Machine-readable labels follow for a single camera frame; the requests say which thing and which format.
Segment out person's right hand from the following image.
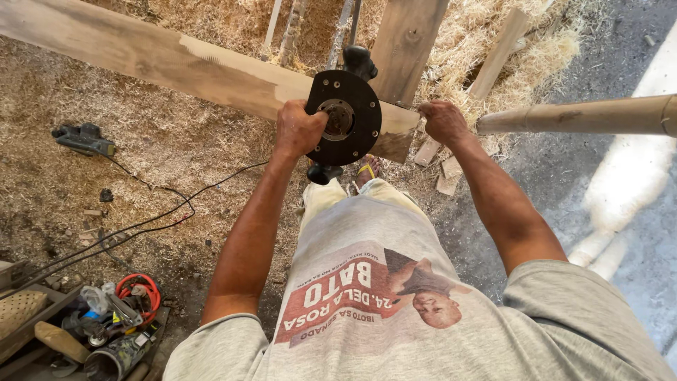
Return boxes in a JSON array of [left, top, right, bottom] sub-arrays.
[[417, 100, 472, 148]]

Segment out person's left hand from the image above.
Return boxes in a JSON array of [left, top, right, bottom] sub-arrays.
[[274, 99, 330, 160]]

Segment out black wood router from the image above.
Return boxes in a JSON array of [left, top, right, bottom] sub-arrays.
[[305, 44, 383, 186]]

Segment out long wooden plank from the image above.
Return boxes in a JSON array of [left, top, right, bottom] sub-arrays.
[[0, 0, 422, 165]]

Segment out small wood offcut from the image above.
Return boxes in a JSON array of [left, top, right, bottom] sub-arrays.
[[435, 156, 464, 197], [413, 137, 442, 168]]

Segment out short wide wooden plank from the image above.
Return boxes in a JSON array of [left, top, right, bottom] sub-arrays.
[[369, 0, 450, 108]]

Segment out person's foot in yellow sandal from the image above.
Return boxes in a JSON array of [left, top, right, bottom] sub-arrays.
[[354, 155, 382, 189]]

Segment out pale yellow trousers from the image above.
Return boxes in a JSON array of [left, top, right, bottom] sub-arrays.
[[295, 177, 427, 229]]

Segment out grey metal bar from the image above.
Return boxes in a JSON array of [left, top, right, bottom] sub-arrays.
[[325, 0, 364, 71]]

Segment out turned wooden spindle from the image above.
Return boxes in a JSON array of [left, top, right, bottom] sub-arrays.
[[278, 0, 310, 67]]

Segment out thin wooden batten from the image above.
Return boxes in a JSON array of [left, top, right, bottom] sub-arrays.
[[468, 7, 531, 102]]

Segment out pale wooden slat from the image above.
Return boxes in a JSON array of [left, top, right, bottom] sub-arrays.
[[260, 0, 284, 62]]

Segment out round bamboo pole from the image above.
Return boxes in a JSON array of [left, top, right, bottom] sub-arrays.
[[476, 93, 677, 139]]

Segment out grey printed t-shirt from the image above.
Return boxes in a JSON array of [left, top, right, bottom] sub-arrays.
[[163, 195, 677, 381]]

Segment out black electric planer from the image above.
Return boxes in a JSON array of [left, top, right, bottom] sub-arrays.
[[51, 123, 116, 157]]

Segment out crate of assorted tools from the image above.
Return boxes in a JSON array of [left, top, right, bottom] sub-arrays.
[[0, 259, 171, 381]]

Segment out black power cable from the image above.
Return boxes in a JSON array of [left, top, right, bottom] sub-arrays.
[[0, 155, 269, 302]]

